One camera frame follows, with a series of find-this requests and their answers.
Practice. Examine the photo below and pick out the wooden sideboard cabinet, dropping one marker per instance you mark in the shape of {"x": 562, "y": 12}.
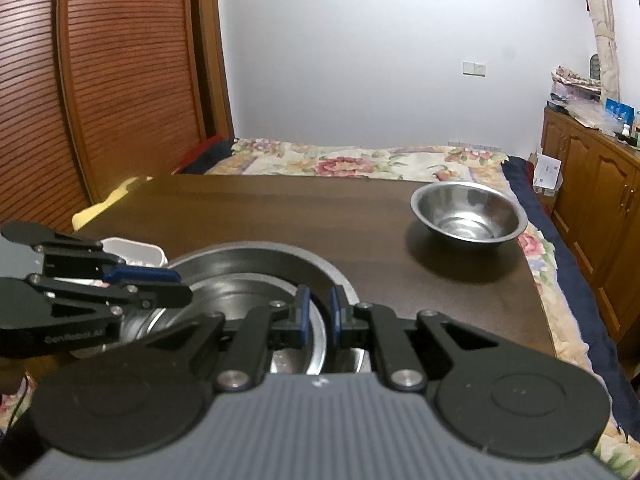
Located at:
{"x": 597, "y": 215}

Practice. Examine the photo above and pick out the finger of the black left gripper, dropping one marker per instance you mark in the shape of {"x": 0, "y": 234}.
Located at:
{"x": 29, "y": 248}
{"x": 140, "y": 294}

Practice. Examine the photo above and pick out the large steel bowl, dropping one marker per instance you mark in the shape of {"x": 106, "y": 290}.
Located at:
{"x": 293, "y": 264}

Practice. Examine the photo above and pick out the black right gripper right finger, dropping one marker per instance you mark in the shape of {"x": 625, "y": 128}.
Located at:
{"x": 378, "y": 330}

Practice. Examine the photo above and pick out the floral square plate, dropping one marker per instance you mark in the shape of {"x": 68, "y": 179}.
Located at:
{"x": 135, "y": 253}

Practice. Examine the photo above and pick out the beige curtain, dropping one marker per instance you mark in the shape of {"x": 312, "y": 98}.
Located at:
{"x": 603, "y": 22}

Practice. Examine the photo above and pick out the medium steel bowl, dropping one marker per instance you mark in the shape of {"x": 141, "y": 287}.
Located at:
{"x": 232, "y": 296}

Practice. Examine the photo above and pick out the floral bed quilt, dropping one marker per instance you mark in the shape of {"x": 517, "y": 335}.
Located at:
{"x": 492, "y": 408}

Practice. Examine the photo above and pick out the small steel bowl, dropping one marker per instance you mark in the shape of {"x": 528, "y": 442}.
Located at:
{"x": 469, "y": 214}

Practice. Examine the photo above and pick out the white wall switch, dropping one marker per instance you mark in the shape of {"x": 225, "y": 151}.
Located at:
{"x": 474, "y": 69}

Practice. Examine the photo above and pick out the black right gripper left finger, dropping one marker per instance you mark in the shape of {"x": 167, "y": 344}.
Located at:
{"x": 247, "y": 344}

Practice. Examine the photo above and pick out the wooden louvered wardrobe door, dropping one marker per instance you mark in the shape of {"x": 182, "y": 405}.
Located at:
{"x": 95, "y": 92}

